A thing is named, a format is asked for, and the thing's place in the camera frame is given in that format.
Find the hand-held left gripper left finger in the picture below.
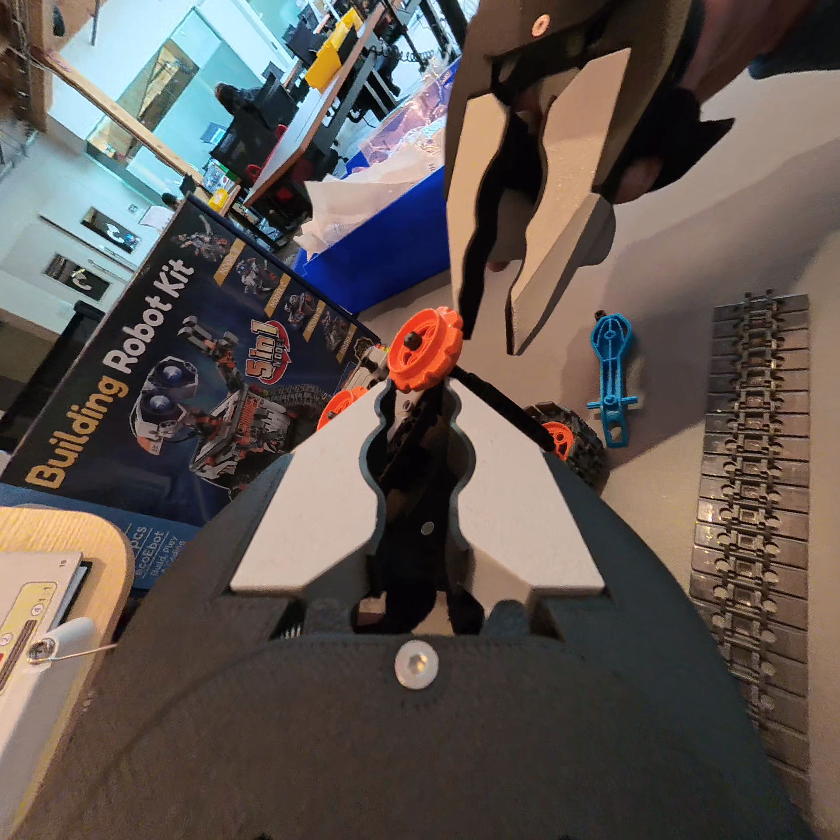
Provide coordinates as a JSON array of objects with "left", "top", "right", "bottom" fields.
[{"left": 230, "top": 381, "right": 395, "bottom": 628}]

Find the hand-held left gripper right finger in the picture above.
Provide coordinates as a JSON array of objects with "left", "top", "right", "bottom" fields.
[{"left": 447, "top": 381, "right": 607, "bottom": 628}]

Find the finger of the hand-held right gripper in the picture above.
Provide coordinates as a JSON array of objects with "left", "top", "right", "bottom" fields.
[
  {"left": 506, "top": 50, "right": 634, "bottom": 358},
  {"left": 444, "top": 87, "right": 552, "bottom": 329}
]

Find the grey toy robot vehicle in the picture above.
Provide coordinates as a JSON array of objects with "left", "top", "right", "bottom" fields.
[{"left": 315, "top": 368, "right": 611, "bottom": 493}]

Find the blue plastic bin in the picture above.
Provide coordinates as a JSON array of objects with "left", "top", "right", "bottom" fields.
[{"left": 292, "top": 164, "right": 454, "bottom": 316}]

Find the teal plastic wrench tool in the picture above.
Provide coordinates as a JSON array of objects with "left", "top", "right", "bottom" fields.
[{"left": 587, "top": 313, "right": 643, "bottom": 451}]

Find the orange gear wheel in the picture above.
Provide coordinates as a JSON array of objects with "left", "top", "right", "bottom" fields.
[{"left": 386, "top": 306, "right": 466, "bottom": 393}]

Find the long wooden table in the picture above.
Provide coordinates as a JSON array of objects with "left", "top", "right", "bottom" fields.
[{"left": 243, "top": 0, "right": 395, "bottom": 211}]

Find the yellow storage bin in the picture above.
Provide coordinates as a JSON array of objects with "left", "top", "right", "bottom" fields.
[{"left": 305, "top": 7, "right": 362, "bottom": 93}]

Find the robot kit box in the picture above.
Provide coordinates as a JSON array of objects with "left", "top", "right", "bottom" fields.
[{"left": 0, "top": 195, "right": 384, "bottom": 598}]

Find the wooden desk riser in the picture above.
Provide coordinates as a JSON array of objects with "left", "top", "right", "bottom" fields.
[{"left": 0, "top": 506, "right": 137, "bottom": 788}]

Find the instruction booklet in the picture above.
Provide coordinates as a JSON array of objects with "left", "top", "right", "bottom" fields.
[{"left": 0, "top": 552, "right": 93, "bottom": 683}]

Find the grey track chain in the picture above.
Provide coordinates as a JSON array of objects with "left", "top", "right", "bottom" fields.
[{"left": 688, "top": 292, "right": 817, "bottom": 821}]

